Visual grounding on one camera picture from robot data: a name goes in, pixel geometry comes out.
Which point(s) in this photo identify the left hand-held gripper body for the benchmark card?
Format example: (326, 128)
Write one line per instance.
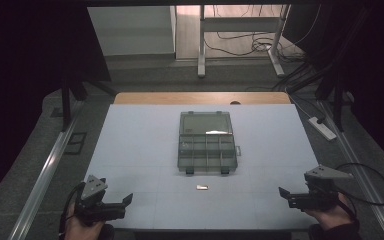
(95, 200)

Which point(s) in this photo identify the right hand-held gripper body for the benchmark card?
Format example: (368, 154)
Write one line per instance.
(316, 196)

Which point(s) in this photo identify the person's right hand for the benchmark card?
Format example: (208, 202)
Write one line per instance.
(331, 216)

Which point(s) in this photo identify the person's left hand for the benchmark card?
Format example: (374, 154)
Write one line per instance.
(80, 230)

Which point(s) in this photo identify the white table mat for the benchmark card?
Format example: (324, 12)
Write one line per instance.
(140, 160)

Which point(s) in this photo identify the white power strip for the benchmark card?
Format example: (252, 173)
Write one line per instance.
(323, 129)

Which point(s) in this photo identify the small metal piece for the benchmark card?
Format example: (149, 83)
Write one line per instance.
(202, 187)

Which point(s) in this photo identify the clear plastic compartment box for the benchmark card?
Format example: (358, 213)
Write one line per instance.
(207, 146)

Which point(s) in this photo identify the black metal stand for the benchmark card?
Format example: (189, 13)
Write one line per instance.
(66, 100)
(338, 103)

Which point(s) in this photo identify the dark curtain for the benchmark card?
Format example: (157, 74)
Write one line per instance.
(373, 66)
(20, 66)

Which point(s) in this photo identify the white cabinet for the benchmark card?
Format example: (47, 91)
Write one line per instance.
(133, 30)

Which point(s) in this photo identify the aluminium rail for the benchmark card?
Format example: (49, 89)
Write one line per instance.
(43, 180)
(363, 173)

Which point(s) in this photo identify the white metal desk frame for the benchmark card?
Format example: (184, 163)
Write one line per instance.
(238, 24)

